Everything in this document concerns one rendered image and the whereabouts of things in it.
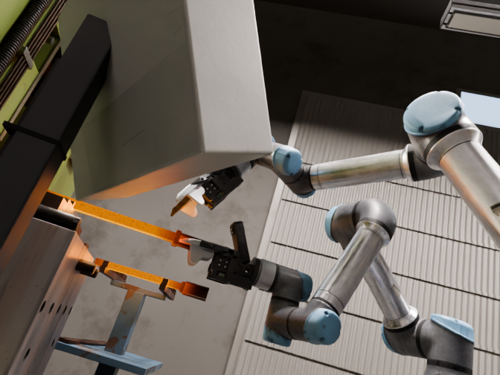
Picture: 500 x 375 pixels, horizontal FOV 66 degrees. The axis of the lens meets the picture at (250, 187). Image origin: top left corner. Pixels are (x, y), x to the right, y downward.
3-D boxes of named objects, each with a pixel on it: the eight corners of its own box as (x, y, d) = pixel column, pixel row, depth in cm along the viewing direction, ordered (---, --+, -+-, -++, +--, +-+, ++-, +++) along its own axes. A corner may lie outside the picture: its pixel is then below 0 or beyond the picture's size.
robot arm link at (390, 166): (472, 146, 97) (297, 174, 123) (466, 120, 89) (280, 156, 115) (477, 186, 92) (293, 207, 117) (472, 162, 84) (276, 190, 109)
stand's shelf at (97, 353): (161, 368, 149) (162, 362, 150) (143, 376, 113) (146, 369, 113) (88, 346, 150) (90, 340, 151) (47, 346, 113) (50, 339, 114)
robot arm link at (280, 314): (280, 344, 88) (291, 296, 92) (254, 338, 97) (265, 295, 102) (306, 352, 91) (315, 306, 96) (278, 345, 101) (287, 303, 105)
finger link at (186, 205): (181, 228, 106) (204, 206, 104) (167, 213, 106) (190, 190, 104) (186, 226, 109) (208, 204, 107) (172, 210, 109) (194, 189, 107)
